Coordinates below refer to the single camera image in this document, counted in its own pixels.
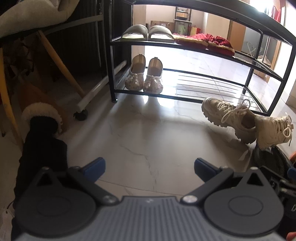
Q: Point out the black metal shoe rack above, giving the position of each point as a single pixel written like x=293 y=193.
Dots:
x=112 y=69

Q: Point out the cardboard box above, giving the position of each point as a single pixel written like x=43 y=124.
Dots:
x=161 y=25

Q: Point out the brown fleece-lined boot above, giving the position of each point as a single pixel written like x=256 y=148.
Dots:
x=41 y=111

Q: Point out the cream chunky sneaker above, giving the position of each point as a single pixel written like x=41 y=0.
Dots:
x=271 y=132
x=222 y=115

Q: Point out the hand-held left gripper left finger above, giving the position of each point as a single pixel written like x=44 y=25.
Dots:
x=95 y=167

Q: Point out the yellow paper bag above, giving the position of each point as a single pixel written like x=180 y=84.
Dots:
x=194 y=30

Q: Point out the beige embellished flat shoe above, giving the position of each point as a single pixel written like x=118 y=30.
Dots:
x=135 y=77
x=153 y=78

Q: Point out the white folding stand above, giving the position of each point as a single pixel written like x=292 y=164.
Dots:
x=253 y=48

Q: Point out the beige chair with wooden legs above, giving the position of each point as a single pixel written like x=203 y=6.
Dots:
x=30 y=16

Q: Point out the grey slipper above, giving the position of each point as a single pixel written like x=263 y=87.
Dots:
x=160 y=32
x=135 y=31

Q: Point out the black caster wheel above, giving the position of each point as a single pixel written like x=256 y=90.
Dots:
x=81 y=115

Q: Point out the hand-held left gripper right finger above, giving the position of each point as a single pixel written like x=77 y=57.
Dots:
x=203 y=168

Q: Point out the wooden cabinet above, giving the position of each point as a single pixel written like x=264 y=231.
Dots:
x=236 y=37

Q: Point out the red fluffy slipper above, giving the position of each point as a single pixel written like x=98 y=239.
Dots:
x=222 y=45
x=192 y=39

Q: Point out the small shelf unit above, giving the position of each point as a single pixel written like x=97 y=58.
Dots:
x=183 y=20

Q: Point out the red hanging cloth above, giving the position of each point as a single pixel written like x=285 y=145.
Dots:
x=277 y=12

